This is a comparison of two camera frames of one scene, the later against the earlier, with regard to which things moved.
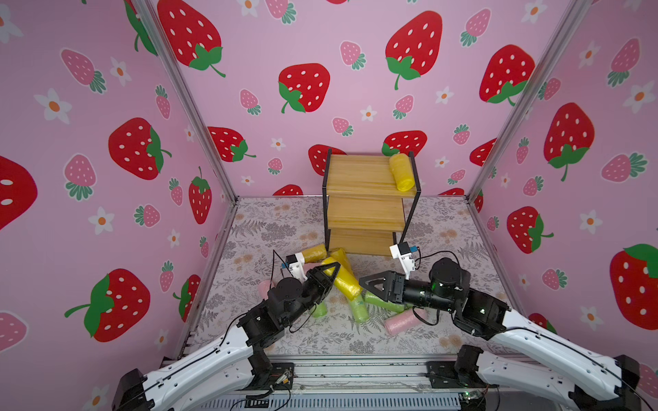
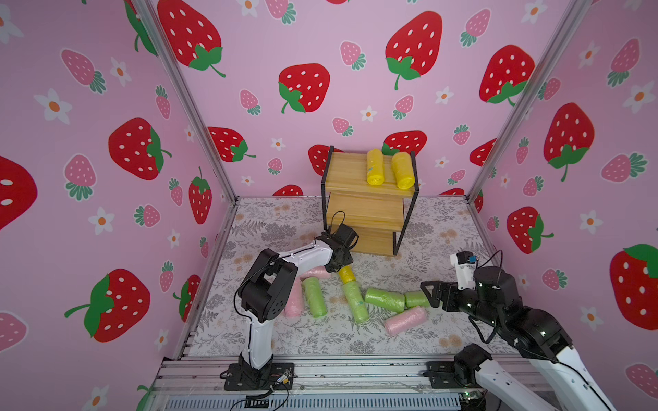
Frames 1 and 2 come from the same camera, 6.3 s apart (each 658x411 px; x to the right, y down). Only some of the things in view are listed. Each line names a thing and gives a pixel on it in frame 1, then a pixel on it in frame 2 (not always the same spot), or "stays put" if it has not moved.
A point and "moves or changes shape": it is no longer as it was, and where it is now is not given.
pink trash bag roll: x=405 y=321 stays put
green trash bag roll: x=373 y=299 stays put
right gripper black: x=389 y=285 -> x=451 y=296
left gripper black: x=317 y=282 -> x=349 y=258
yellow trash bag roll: x=339 y=255 moves or changes shape
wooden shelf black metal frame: x=363 y=208 stays put
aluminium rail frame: x=374 y=383 stays put
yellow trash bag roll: x=402 y=169 stays put
